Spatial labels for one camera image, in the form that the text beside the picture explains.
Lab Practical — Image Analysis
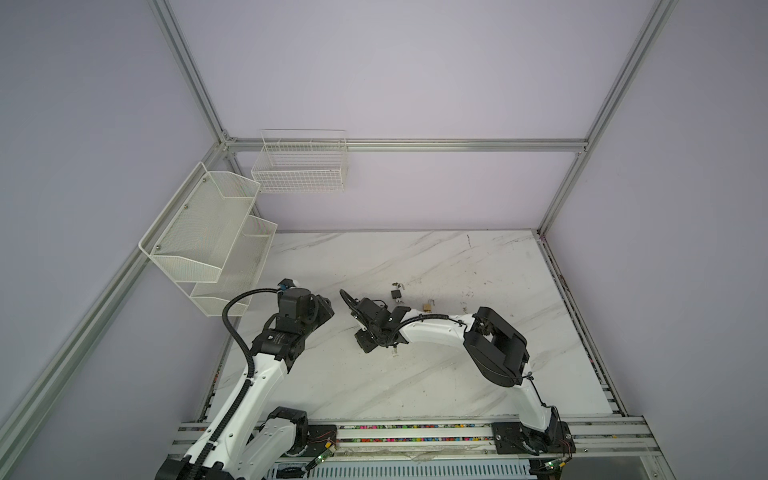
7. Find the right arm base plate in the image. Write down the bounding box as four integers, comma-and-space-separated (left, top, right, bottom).
491, 420, 576, 456

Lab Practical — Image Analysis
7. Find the white mesh shelf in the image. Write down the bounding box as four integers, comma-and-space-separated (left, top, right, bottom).
138, 163, 260, 283
190, 215, 277, 317

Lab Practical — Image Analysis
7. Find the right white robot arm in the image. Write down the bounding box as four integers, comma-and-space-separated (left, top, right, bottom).
340, 290, 564, 455

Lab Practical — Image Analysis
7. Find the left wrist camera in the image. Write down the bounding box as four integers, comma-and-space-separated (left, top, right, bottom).
277, 278, 298, 291

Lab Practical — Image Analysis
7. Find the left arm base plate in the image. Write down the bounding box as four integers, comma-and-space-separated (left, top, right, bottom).
282, 424, 338, 458

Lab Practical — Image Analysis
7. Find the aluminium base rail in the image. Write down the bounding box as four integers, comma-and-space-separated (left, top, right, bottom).
309, 414, 662, 461

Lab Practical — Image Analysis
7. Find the white wire basket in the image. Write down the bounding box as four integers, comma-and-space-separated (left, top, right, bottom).
251, 129, 349, 194

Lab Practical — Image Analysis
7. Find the lower white mesh shelf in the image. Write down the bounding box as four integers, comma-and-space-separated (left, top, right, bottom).
190, 215, 277, 317

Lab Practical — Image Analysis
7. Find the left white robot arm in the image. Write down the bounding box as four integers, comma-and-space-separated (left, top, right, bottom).
155, 279, 334, 479

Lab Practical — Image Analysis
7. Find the upper white mesh shelf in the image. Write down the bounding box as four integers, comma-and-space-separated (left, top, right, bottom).
138, 163, 260, 283

